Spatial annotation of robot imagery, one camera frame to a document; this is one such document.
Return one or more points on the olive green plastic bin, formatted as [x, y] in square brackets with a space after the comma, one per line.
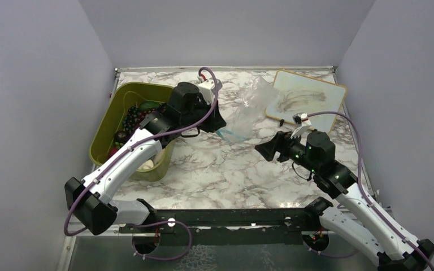
[122, 111]

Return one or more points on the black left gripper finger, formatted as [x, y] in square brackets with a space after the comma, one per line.
[204, 111]
[216, 121]

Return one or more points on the white toy mushroom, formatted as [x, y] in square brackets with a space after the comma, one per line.
[147, 165]

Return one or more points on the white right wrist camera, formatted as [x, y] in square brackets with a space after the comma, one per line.
[303, 124]

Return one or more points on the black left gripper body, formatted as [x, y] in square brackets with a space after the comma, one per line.
[190, 118]

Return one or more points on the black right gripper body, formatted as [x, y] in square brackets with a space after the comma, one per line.
[295, 150]

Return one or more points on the green toy cucumber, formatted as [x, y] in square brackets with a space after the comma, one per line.
[148, 106]

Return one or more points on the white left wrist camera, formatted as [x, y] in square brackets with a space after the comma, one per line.
[207, 88]

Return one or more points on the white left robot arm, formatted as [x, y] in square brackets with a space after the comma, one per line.
[91, 201]

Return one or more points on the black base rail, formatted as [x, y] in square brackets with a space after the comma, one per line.
[221, 227]

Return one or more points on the dark purple toy grapes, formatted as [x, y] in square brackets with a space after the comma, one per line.
[133, 118]

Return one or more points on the yellow framed whiteboard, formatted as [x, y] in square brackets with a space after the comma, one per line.
[299, 93]

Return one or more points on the aluminium frame rail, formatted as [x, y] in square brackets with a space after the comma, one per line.
[69, 245]

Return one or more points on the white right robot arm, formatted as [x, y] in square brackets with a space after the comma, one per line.
[375, 233]

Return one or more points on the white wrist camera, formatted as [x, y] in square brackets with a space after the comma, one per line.
[207, 88]
[303, 124]

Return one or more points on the clear zip top bag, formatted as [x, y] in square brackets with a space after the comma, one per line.
[255, 97]

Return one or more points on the red toy fruit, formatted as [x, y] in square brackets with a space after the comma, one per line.
[112, 151]

